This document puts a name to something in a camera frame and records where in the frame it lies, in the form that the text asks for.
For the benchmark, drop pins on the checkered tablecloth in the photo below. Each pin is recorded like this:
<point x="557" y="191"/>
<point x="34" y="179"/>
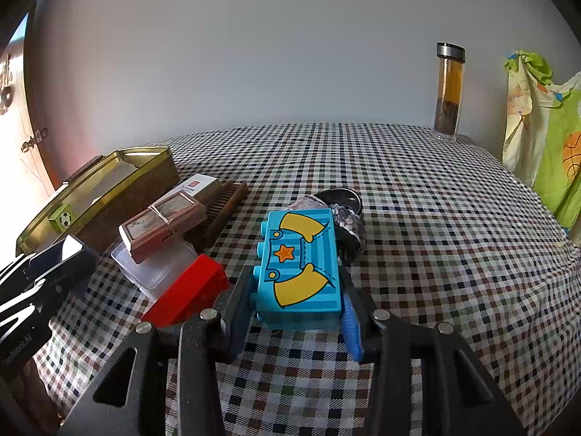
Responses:
<point x="431" y="245"/>

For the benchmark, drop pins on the translucent plastic container lid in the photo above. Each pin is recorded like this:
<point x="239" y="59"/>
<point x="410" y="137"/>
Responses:
<point x="156" y="277"/>

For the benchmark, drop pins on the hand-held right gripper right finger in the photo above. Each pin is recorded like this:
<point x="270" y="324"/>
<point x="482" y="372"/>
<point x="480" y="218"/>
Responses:
<point x="352" y="324"/>

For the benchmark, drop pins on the red toy brick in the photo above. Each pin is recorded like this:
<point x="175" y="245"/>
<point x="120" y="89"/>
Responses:
<point x="190" y="288"/>

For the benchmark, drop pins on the glass tea bottle metal lid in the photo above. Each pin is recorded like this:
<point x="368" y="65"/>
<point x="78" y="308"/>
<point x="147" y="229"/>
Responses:
<point x="448" y="95"/>

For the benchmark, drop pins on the green cartoon printed cloth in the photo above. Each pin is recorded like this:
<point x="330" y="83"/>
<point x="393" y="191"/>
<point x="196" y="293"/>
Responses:
<point x="549" y="145"/>

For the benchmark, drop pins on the pink rectangular case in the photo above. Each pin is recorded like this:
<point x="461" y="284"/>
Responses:
<point x="159" y="222"/>

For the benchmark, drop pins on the wooden door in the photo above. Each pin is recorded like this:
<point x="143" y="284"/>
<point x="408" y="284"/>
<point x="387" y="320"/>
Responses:
<point x="22" y="181"/>

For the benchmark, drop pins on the green block with soccer ball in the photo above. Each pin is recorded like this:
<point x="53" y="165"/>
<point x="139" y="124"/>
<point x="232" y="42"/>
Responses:
<point x="63" y="220"/>

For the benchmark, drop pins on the white box with red label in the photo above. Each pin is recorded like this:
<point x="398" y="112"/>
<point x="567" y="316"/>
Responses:
<point x="202" y="187"/>

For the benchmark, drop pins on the brown wooden comb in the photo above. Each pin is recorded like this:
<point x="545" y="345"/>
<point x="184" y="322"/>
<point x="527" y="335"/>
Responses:
<point x="224" y="209"/>

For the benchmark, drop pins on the gold tin box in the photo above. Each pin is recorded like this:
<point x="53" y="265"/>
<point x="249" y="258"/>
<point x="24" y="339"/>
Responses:
<point x="113" y="190"/>

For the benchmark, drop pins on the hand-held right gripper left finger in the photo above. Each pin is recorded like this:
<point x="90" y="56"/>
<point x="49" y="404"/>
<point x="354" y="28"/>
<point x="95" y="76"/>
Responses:
<point x="236" y="322"/>

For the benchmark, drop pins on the dark flat rectangular bar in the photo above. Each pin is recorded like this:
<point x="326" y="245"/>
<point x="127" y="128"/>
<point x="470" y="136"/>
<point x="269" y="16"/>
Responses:
<point x="86" y="167"/>

